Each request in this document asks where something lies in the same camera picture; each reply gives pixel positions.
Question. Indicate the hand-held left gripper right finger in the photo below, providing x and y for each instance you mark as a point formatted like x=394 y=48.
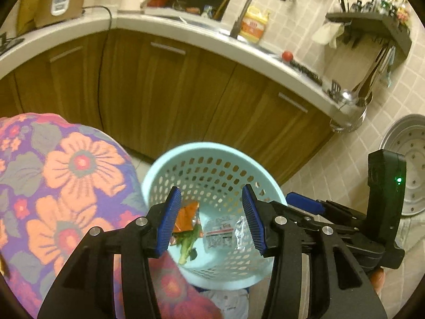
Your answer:
x=254 y=219

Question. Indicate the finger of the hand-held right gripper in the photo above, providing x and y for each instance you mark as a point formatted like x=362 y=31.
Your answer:
x=348 y=228
x=303 y=202

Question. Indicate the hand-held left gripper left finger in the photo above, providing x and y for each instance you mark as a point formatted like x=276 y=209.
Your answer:
x=167 y=219

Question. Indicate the clear plastic wrap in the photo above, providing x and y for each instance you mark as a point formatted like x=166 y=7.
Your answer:
x=240 y=232

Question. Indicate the green vegetable scrap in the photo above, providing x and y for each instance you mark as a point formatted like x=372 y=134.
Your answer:
x=186 y=246

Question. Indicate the clear plastic pack white label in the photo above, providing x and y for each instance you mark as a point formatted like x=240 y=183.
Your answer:
x=217 y=232

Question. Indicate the light blue perforated plastic basket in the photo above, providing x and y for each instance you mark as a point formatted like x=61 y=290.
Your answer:
x=212 y=159

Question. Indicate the person's right hand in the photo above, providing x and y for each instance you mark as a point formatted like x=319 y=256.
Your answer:
x=377 y=280

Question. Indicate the round perforated metal steamer tray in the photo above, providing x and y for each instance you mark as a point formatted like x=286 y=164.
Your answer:
x=415 y=159

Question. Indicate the white plastic bag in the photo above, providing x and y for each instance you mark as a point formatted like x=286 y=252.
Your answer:
x=229 y=302

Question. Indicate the steel ladle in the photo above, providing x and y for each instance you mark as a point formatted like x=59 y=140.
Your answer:
x=348 y=97

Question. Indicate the floral purple orange cloth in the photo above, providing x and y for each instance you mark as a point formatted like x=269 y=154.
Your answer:
x=66 y=172

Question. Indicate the black slotted spatula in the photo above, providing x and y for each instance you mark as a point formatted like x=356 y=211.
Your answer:
x=334 y=88

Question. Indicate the wooden kitchen cabinet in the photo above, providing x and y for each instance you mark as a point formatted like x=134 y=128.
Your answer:
x=166 y=99

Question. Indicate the dark long bumpy object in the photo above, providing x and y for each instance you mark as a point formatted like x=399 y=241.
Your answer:
x=305 y=71

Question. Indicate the red tomato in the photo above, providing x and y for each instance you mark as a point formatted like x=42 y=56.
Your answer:
x=287 y=55

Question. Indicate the white hanging cloth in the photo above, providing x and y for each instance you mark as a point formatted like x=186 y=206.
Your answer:
x=327 y=33

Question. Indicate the row of condiment bottles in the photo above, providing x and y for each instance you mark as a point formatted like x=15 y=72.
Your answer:
x=381 y=6

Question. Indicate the yellow detergent bottle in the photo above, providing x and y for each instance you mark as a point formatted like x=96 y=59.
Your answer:
x=254 y=25

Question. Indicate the dark chopsticks bundle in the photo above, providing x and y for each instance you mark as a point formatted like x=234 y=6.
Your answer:
x=343 y=1

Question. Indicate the steel sink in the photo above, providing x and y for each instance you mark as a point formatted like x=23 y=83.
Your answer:
x=206 y=23

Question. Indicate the steel kitchen faucet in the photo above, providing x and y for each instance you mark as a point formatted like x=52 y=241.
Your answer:
x=247 y=3

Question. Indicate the small patterned cup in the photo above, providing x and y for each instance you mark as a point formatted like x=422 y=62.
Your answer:
x=207 y=10

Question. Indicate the black gas stove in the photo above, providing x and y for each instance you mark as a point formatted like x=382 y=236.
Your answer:
x=10 y=45

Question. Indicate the black wall shelf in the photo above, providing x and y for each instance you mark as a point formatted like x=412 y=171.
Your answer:
x=365 y=20

